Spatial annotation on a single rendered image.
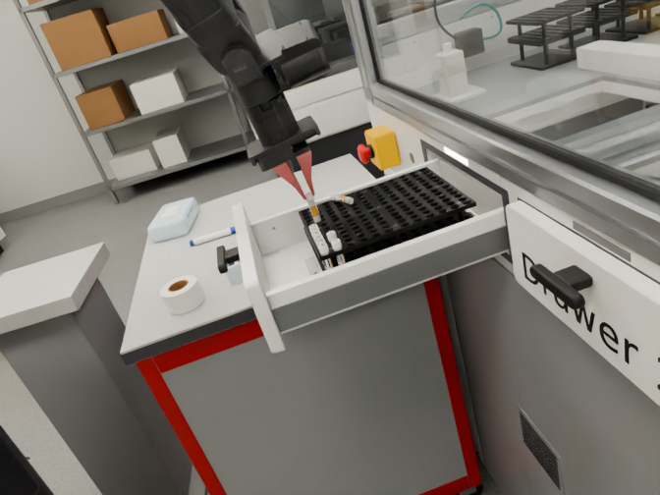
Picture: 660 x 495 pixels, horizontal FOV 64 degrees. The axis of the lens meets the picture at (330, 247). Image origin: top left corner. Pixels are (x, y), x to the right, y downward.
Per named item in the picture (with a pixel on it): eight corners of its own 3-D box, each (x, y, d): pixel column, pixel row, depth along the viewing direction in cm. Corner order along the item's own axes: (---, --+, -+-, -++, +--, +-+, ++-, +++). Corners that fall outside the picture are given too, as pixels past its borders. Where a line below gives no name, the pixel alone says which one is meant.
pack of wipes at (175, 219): (189, 235, 128) (182, 218, 126) (152, 245, 129) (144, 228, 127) (201, 209, 142) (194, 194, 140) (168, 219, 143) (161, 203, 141)
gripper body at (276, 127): (323, 137, 71) (301, 85, 68) (254, 170, 71) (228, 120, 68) (314, 126, 77) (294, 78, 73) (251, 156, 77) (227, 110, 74)
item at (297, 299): (281, 336, 68) (265, 297, 66) (261, 253, 91) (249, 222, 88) (564, 232, 71) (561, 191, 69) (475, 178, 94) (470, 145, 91)
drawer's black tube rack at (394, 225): (332, 297, 72) (319, 256, 69) (308, 246, 88) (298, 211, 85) (482, 243, 74) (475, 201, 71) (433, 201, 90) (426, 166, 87)
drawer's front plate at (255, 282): (273, 357, 67) (244, 286, 62) (253, 260, 93) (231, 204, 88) (286, 352, 67) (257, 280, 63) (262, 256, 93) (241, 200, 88)
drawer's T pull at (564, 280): (575, 313, 47) (574, 301, 47) (528, 275, 54) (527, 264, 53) (611, 300, 48) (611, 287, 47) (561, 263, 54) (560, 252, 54)
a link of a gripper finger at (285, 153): (331, 195, 75) (304, 137, 71) (286, 217, 75) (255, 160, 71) (322, 180, 81) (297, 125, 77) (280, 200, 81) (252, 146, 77)
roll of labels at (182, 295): (191, 289, 103) (183, 272, 101) (212, 296, 98) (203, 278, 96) (161, 310, 99) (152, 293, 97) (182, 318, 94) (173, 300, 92)
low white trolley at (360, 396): (264, 603, 124) (119, 353, 90) (245, 418, 179) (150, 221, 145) (493, 510, 128) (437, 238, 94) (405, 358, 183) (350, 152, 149)
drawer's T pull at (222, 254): (220, 276, 73) (216, 267, 72) (219, 253, 80) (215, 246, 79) (246, 267, 73) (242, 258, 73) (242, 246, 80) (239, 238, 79)
